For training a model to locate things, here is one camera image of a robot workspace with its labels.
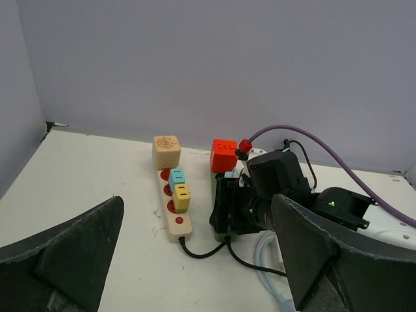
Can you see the light teal charger green strip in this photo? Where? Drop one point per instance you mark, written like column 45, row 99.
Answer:
column 230, row 175

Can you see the beige power strip red sockets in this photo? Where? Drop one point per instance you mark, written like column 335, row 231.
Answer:
column 176, row 225

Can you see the green power strip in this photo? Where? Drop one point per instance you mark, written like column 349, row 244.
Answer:
column 219, row 237

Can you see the yellow USB charger cube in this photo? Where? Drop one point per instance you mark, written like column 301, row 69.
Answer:
column 181, row 197

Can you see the teal charger on beige strip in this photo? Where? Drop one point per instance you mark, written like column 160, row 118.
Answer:
column 176, row 176

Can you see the beige wooden cube adapter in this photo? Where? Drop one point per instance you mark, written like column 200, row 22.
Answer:
column 166, row 152

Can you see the red cube adapter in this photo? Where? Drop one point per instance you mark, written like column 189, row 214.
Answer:
column 223, row 158

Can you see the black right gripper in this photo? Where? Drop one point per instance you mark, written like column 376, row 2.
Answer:
column 272, row 173

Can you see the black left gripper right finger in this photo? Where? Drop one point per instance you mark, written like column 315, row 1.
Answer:
column 332, row 268

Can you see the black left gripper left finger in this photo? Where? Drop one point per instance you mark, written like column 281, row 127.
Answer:
column 65, row 267

